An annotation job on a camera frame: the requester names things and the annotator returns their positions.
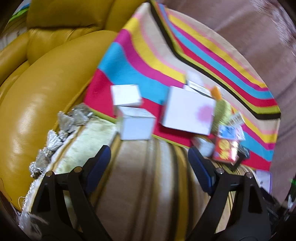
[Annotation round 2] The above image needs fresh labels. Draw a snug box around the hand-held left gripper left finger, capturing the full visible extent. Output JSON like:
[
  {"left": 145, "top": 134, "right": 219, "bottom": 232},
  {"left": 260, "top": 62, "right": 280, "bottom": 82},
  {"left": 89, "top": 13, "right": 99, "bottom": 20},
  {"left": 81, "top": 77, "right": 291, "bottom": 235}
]
[{"left": 30, "top": 145, "right": 114, "bottom": 241}]

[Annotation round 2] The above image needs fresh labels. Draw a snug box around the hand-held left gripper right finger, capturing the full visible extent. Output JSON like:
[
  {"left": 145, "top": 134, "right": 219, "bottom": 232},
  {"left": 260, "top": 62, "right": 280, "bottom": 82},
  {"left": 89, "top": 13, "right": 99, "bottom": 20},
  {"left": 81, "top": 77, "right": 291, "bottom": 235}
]
[{"left": 185, "top": 146, "right": 271, "bottom": 241}]

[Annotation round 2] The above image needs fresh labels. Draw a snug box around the red box yellow print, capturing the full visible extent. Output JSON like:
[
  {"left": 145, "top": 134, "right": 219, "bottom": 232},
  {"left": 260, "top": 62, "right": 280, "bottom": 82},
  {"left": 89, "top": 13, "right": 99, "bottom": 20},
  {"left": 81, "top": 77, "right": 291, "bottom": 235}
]
[{"left": 212, "top": 137, "right": 241, "bottom": 164}]

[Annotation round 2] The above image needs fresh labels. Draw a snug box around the purple storage box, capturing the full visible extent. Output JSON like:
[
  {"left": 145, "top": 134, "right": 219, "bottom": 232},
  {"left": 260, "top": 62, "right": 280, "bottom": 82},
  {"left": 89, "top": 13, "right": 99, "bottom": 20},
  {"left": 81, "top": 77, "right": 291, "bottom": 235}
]
[{"left": 255, "top": 170, "right": 273, "bottom": 194}]

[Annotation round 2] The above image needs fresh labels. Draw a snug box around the small white grey object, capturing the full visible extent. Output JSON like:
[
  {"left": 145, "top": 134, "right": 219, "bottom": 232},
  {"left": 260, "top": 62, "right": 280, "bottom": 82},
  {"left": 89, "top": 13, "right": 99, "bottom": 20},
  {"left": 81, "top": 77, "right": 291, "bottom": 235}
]
[{"left": 193, "top": 137, "right": 214, "bottom": 157}]

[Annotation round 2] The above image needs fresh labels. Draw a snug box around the black box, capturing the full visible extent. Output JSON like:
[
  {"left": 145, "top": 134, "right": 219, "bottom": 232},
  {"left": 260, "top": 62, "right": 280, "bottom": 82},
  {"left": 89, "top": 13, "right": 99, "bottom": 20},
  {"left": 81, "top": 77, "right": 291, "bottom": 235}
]
[{"left": 228, "top": 145, "right": 250, "bottom": 172}]

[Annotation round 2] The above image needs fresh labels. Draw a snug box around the blue card packet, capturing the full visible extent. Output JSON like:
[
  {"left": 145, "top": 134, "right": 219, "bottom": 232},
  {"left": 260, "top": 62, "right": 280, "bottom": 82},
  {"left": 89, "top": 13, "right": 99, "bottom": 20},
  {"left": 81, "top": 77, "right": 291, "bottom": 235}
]
[{"left": 217, "top": 124, "right": 245, "bottom": 141}]

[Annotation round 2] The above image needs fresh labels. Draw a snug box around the white cube box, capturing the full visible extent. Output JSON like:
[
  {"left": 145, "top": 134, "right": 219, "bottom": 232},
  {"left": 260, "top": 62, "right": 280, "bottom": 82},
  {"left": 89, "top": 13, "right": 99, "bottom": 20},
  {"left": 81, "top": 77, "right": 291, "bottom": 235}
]
[{"left": 117, "top": 106, "right": 156, "bottom": 141}]

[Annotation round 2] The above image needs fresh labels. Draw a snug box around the silver tassel fringe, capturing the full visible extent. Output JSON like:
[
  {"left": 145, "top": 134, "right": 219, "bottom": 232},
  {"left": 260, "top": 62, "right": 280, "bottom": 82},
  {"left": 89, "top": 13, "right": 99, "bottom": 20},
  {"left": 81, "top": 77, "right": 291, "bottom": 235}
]
[{"left": 28, "top": 103, "right": 94, "bottom": 179}]

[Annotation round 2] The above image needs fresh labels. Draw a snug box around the large white box pink spot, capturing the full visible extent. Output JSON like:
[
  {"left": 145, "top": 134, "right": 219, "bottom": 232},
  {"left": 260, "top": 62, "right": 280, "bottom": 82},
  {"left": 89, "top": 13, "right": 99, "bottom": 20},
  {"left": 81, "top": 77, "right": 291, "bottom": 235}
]
[{"left": 161, "top": 86, "right": 216, "bottom": 136}]

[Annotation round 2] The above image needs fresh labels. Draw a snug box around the white striped packet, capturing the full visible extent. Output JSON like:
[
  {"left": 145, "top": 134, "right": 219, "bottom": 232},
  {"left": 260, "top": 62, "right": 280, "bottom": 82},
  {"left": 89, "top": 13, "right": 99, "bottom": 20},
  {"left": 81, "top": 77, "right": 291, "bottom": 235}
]
[{"left": 228, "top": 112, "right": 244, "bottom": 127}]

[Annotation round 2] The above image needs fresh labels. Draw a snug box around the green orange plush toy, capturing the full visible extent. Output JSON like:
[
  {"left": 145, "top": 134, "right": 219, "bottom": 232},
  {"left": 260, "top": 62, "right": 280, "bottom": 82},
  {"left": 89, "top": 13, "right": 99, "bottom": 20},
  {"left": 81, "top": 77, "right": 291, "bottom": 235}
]
[{"left": 211, "top": 85, "right": 234, "bottom": 133}]

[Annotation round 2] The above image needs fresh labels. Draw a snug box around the small white box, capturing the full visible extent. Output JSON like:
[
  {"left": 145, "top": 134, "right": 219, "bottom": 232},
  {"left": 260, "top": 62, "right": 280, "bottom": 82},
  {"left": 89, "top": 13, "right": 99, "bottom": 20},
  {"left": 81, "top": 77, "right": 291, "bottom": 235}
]
[{"left": 110, "top": 85, "right": 142, "bottom": 107}]

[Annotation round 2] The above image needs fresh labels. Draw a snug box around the white paper card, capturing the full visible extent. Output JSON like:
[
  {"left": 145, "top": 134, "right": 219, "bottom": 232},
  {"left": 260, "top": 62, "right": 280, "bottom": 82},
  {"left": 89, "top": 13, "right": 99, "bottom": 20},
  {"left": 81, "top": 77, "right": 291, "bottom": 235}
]
[{"left": 186, "top": 70, "right": 204, "bottom": 84}]

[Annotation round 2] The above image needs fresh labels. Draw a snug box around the yellow leather sofa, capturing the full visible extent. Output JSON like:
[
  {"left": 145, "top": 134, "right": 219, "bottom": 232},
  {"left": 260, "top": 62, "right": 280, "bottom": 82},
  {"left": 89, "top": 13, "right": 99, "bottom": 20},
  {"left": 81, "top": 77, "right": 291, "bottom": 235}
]
[{"left": 0, "top": 0, "right": 148, "bottom": 207}]

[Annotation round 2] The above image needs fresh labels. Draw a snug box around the colourful striped cloth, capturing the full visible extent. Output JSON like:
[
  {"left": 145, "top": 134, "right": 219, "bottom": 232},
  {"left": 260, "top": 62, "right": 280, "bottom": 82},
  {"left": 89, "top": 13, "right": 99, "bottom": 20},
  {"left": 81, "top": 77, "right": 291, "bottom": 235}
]
[{"left": 83, "top": 0, "right": 281, "bottom": 172}]

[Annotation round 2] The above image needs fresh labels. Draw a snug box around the green white printed sheet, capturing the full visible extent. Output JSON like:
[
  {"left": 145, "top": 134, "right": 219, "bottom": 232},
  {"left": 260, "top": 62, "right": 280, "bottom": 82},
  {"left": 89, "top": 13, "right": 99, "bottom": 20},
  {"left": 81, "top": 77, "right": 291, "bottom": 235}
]
[{"left": 5, "top": 0, "right": 31, "bottom": 30}]

